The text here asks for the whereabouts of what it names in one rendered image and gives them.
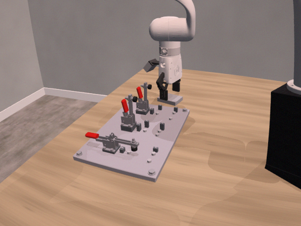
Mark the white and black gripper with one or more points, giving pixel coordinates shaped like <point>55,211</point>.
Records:
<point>170,70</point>

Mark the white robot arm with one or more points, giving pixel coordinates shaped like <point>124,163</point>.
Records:
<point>171,30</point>

